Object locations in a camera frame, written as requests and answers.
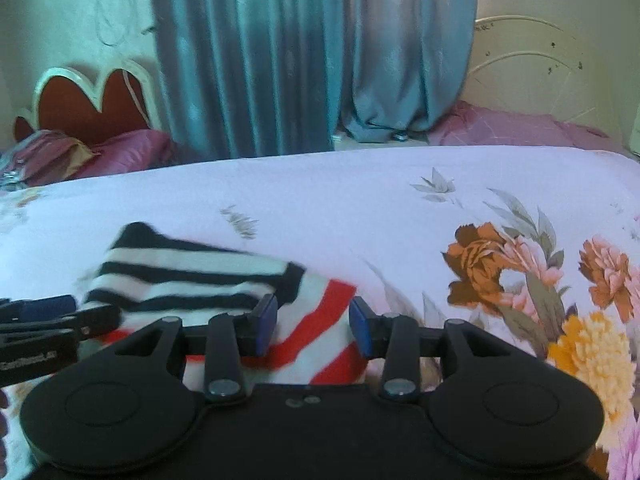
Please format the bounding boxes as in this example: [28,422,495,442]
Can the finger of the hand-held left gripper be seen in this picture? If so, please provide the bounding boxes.
[0,305,122,344]
[0,295,77,323]

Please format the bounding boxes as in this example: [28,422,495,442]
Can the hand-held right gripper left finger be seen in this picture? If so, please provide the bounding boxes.
[115,294,279,403]

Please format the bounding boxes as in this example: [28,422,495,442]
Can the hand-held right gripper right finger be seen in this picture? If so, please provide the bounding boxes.
[348,297,506,401]

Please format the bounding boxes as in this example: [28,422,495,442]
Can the red striped white shirt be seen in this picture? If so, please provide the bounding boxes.
[102,274,372,387]

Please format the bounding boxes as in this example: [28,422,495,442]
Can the black striped white shirt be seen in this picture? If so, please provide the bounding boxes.
[81,221,307,317]

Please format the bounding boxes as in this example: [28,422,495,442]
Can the floral bed sheet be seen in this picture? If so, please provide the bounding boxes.
[0,145,640,480]

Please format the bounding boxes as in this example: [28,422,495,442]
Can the purple pillow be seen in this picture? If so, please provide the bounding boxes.
[75,128,174,179]

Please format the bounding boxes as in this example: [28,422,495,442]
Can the red scalloped headboard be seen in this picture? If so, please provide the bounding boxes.
[13,58,164,144]

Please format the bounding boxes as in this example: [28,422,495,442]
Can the pink blanket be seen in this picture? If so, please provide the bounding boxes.
[426,100,634,154]

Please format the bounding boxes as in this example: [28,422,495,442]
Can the teal curtain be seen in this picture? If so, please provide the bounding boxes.
[147,0,482,162]

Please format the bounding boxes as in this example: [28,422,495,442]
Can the thin wall wire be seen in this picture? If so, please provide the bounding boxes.
[95,0,137,47]

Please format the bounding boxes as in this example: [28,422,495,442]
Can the white metal bed frame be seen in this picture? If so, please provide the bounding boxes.
[459,15,640,137]

